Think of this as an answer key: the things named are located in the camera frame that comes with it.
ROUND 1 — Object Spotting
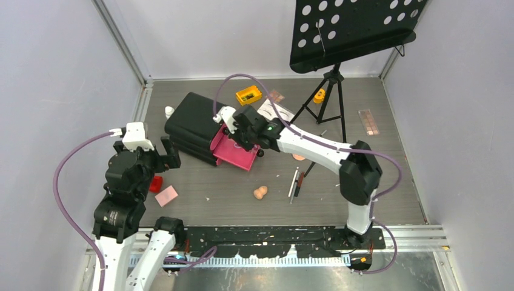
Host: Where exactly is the black drawer organizer cabinet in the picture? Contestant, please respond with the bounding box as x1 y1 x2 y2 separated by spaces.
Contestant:
164 92 221 166

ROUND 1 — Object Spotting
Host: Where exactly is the white bottle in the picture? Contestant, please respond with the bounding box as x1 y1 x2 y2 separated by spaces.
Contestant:
165 106 175 119

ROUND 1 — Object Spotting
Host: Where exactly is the white makeup pencil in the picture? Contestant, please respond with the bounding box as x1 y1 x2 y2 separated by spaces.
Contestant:
288 167 299 198

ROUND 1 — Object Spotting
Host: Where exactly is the houndstooth pattern pencil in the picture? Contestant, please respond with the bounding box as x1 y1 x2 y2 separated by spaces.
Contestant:
289 179 299 204

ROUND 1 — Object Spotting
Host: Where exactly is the red lip gloss tube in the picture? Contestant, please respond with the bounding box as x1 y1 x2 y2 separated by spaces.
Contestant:
295 172 304 197

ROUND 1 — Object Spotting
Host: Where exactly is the black makeup brush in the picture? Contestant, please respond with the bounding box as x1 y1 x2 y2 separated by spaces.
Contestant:
304 162 316 177

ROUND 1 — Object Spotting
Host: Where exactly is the long eyeshadow palette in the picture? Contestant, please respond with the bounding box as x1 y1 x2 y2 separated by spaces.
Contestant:
358 109 379 136

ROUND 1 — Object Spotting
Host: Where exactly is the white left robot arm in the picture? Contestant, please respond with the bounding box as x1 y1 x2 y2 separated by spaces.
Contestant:
93 136 187 290

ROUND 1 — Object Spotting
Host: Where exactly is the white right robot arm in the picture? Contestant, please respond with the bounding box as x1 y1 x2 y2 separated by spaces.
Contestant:
213 105 382 249

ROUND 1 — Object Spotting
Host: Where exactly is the false eyelash card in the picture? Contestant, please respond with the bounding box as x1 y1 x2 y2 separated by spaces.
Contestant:
257 99 295 122

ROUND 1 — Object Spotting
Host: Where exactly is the red block left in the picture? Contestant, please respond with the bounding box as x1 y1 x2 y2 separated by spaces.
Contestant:
149 175 164 193

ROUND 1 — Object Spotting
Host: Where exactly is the pink sponge block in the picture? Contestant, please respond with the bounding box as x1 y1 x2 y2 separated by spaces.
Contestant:
155 186 178 207

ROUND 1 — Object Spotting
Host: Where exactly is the yellow toy block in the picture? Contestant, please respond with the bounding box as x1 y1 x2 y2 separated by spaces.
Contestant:
235 85 262 106

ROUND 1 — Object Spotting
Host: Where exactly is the small eyeshadow palette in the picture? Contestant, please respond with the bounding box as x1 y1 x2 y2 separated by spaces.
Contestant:
268 90 285 103

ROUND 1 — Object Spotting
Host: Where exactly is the round orange powder puff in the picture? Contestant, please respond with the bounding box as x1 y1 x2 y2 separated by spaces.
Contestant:
292 154 305 161

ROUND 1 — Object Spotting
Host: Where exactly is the orange beauty blender sponge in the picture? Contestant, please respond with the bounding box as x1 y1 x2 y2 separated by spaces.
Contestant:
253 186 268 200

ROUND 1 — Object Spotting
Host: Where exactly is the yellow toy object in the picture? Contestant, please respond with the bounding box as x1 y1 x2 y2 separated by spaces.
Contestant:
313 89 326 104

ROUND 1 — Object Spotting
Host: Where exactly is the black tripod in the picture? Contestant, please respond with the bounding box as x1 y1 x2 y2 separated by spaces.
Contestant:
290 62 347 143

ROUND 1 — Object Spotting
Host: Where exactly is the black perforated music stand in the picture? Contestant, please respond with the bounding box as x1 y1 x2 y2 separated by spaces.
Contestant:
289 0 427 74

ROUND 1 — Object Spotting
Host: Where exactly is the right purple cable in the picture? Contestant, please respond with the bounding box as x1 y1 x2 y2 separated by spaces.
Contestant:
213 73 404 276

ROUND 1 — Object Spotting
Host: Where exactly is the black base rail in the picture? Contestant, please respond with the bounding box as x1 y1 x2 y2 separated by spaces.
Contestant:
174 226 386 258

